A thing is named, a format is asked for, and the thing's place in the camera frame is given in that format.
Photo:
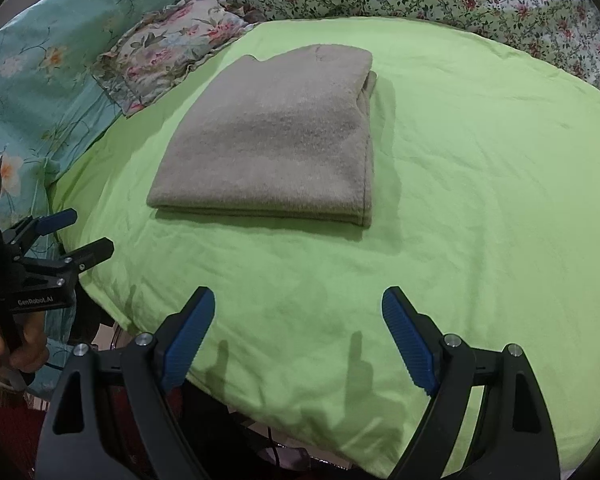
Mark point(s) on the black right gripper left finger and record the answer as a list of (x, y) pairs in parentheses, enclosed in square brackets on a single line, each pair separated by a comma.
[(80, 427)]

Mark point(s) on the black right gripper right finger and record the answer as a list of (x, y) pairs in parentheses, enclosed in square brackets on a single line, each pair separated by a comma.
[(513, 437)]

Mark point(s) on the red sweater left forearm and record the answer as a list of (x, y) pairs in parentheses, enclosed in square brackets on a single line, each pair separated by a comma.
[(20, 428)]

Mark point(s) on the beige knitted sweater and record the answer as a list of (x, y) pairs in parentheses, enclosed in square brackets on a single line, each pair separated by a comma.
[(287, 137)]

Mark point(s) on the teal floral pillow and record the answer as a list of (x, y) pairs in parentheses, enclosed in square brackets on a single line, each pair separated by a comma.
[(51, 108)]

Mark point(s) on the pink floral ruffled cushion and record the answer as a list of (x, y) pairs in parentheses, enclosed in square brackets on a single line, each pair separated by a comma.
[(160, 51)]

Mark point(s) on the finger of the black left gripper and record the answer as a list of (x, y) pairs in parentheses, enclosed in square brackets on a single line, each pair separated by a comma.
[(27, 231), (74, 263)]

